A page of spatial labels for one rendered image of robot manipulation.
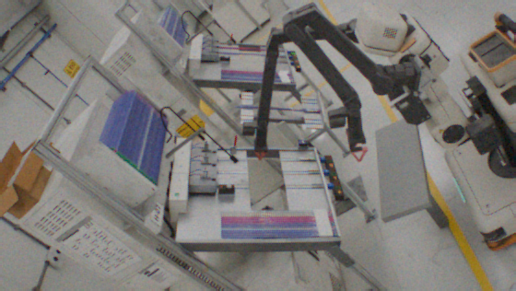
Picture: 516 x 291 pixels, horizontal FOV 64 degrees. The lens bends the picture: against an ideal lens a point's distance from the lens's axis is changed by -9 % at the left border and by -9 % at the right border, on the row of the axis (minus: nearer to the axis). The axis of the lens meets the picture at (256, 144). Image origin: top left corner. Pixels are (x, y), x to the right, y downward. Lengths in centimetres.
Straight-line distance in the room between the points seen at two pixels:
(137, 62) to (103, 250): 148
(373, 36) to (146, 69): 180
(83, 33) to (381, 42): 397
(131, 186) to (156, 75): 136
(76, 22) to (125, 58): 216
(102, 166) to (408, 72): 121
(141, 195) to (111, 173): 16
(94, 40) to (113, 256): 349
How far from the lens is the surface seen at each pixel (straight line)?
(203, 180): 213
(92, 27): 512
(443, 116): 195
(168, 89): 312
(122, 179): 185
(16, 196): 188
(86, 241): 198
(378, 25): 166
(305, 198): 216
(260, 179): 356
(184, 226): 199
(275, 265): 230
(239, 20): 666
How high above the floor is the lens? 212
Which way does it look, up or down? 29 degrees down
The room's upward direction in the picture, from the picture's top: 46 degrees counter-clockwise
